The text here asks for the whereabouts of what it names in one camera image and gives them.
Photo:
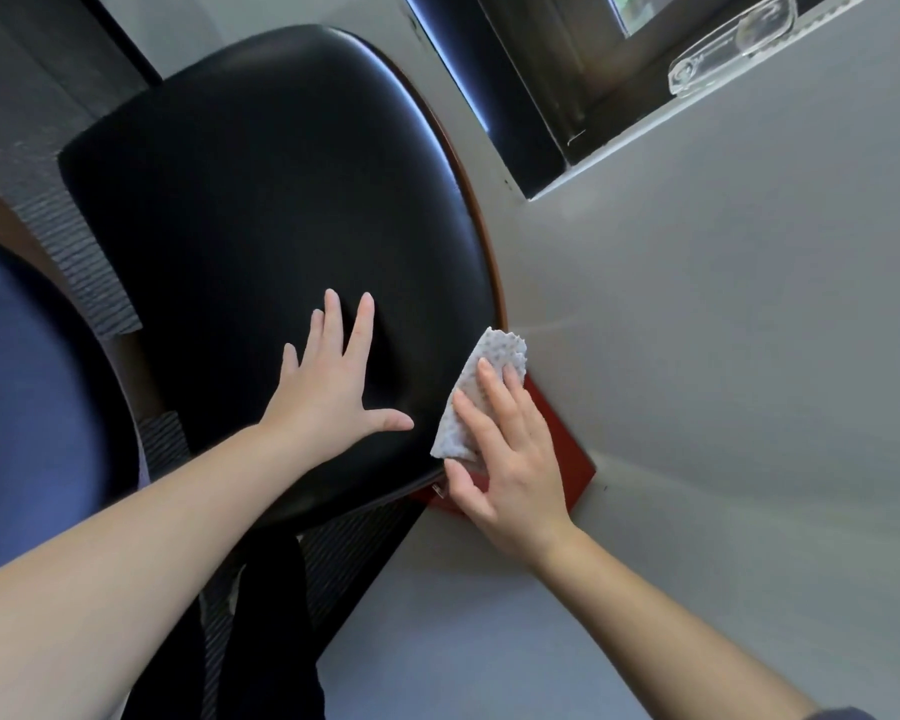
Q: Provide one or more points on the clear plastic holder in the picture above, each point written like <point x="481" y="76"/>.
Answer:
<point x="735" y="41"/>

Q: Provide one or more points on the black trousers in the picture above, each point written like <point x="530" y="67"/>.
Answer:
<point x="270" y="644"/>

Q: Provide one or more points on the person's right hand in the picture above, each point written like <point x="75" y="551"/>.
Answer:
<point x="521" y="487"/>

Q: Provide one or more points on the person's left forearm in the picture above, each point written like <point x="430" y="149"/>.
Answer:
<point x="120" y="577"/>

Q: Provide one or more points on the red fire extinguisher box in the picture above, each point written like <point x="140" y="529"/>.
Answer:
<point x="570" y="457"/>

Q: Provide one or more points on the person's right forearm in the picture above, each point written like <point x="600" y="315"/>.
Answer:
<point x="645" y="644"/>

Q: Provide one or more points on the person's left hand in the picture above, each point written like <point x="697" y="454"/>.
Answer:
<point x="322" y="412"/>

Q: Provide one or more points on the dark window frame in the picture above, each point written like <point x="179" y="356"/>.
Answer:
<point x="570" y="59"/>

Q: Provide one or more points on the light blue cleaning cloth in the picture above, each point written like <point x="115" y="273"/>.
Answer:
<point x="495" y="348"/>

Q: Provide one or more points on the wooden chair with black cushion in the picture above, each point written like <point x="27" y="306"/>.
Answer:
<point x="270" y="179"/>

